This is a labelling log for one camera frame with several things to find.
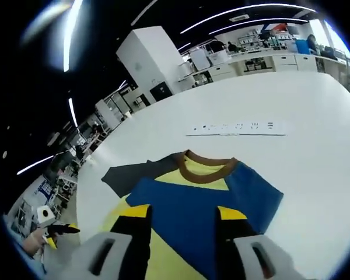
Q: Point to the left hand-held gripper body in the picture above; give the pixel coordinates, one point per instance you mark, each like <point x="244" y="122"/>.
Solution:
<point x="46" y="216"/>

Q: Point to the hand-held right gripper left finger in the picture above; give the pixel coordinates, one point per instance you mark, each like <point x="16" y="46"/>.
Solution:
<point x="131" y="233"/>

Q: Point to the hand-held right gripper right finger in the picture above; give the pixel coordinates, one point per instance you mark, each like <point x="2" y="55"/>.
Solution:
<point x="236" y="230"/>

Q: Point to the yellow blue grey garment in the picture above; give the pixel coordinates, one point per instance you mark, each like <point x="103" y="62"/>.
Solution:
<point x="186" y="192"/>

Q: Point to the white template sheet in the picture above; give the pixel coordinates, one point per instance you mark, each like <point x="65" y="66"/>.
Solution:
<point x="236" y="128"/>

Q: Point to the person's left hand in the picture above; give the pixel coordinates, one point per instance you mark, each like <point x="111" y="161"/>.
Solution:
<point x="36" y="240"/>

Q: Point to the white shelving unit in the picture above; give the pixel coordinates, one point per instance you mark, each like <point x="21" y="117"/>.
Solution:
<point x="108" y="113"/>

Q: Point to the black cabinet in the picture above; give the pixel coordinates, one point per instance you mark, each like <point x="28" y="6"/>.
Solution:
<point x="161" y="91"/>

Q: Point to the white cabinet row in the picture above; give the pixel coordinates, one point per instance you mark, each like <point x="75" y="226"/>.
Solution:
<point x="280" y="62"/>

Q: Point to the white box appliance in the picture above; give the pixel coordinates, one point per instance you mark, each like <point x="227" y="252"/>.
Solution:
<point x="199" y="59"/>

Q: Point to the white square pillar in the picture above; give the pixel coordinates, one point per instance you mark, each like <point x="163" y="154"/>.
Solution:
<point x="146" y="58"/>

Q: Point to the ceiling light strip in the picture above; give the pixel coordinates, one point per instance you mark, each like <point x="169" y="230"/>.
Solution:
<point x="71" y="35"/>

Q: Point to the blue bin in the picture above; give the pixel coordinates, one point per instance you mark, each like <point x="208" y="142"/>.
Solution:
<point x="302" y="46"/>

